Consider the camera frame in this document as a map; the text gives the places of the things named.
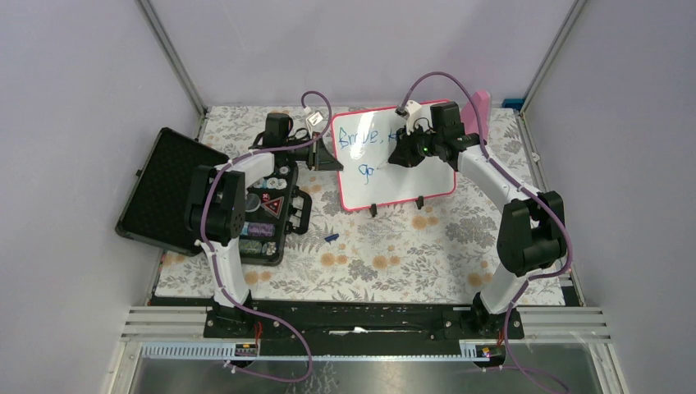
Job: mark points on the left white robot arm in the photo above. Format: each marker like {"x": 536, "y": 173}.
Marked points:
{"x": 241, "y": 211}

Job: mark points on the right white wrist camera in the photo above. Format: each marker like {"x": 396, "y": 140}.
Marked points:
{"x": 410, "y": 111}

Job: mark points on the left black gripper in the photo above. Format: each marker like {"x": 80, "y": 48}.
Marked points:
{"x": 319, "y": 158}

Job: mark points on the pink framed whiteboard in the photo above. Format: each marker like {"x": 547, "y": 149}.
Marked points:
{"x": 365, "y": 138}

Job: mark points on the floral table mat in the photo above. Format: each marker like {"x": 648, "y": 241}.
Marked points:
{"x": 443, "y": 253}

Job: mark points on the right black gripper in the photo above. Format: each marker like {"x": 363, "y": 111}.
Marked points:
{"x": 403, "y": 155}

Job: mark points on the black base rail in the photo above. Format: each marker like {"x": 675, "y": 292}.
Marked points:
{"x": 300, "y": 328}

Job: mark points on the blue corner object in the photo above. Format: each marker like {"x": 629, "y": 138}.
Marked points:
{"x": 513, "y": 103}

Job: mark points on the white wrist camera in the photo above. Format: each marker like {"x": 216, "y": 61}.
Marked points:
{"x": 312, "y": 118}
{"x": 410, "y": 111}

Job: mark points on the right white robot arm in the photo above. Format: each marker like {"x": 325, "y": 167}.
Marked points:
{"x": 532, "y": 235}

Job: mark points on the open black case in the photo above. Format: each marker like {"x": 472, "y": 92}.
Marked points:
{"x": 155, "y": 211}

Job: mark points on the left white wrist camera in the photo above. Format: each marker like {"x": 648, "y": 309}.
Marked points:
{"x": 312, "y": 118}

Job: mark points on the pink eraser block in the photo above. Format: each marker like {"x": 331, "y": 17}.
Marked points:
{"x": 475, "y": 115}

